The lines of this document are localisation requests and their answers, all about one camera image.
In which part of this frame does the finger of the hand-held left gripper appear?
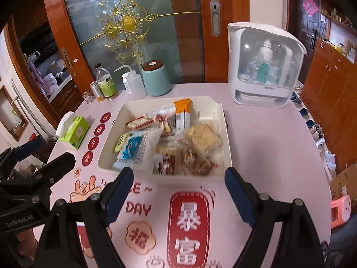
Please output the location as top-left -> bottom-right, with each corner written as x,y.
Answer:
0,153 -> 76,201
0,135 -> 43,168

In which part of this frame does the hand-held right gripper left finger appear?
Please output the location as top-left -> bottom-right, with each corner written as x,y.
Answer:
36,167 -> 134,268

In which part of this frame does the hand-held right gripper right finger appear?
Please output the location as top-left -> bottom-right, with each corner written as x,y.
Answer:
224,167 -> 325,268

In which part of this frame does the clear packet of brown candies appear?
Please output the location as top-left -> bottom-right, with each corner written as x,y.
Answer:
180,147 -> 216,176

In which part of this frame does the small green snack packet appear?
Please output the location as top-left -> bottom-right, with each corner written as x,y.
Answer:
116,132 -> 133,153

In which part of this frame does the large pale blue snack packet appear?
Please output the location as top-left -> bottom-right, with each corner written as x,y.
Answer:
113,130 -> 162,172

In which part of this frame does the dark brown chocolate snack packet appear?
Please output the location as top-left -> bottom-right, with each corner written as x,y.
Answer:
153,155 -> 176,175

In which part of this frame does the pale puffed rice snack packet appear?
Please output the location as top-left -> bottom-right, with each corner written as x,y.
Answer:
184,124 -> 224,157

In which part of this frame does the golden round cake packet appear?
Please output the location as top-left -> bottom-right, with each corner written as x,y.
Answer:
156,144 -> 179,157

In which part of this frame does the red and white snack packet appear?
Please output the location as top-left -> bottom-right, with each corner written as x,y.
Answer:
125,116 -> 155,130

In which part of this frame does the white plastic storage tray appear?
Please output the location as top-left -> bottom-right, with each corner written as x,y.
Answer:
98,96 -> 233,186

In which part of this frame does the orange and white snack packet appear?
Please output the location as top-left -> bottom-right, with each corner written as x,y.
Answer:
173,98 -> 193,137

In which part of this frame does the person's left hand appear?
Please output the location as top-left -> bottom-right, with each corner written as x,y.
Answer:
17,226 -> 38,260

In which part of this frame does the green tissue box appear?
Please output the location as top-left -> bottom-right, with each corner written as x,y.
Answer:
56,112 -> 90,150

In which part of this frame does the pink printed tablecloth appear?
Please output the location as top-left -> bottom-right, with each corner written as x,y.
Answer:
46,82 -> 332,268

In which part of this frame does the small glass jar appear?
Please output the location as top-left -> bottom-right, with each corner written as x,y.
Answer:
90,80 -> 106,102

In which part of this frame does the glass bottle with green label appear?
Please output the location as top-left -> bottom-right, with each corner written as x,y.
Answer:
95,63 -> 119,100

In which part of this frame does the row of shoes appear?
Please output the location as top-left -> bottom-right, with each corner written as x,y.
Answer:
290,85 -> 338,171

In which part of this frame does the pink plastic stool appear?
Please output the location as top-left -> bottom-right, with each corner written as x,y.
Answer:
330,195 -> 352,224

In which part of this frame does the cardboard box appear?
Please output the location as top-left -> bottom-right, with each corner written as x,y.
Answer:
329,163 -> 357,201

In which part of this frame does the white squeeze bottle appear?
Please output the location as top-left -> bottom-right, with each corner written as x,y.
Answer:
113,65 -> 146,95

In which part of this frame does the person's leg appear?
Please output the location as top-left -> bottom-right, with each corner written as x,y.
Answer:
329,215 -> 357,268

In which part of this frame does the teal canister with brown lid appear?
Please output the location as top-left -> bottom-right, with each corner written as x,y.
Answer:
142,61 -> 172,97

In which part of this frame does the teal bottle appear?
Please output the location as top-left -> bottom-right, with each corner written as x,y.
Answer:
257,63 -> 270,83

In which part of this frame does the white countertop storage cabinet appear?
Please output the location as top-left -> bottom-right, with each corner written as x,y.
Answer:
227,22 -> 307,109

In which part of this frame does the glass sliding door gold ornament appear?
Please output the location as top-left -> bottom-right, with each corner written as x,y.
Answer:
42,0 -> 251,90

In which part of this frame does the dark entry door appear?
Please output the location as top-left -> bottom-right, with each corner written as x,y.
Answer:
286,0 -> 321,59

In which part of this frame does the pink door decoration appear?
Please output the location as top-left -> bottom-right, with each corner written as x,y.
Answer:
303,0 -> 318,16

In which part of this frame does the silver door handle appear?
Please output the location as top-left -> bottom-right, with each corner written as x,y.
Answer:
61,48 -> 73,69
210,0 -> 221,37

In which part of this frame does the wooden wall cabinet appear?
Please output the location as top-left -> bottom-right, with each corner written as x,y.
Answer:
301,0 -> 357,168

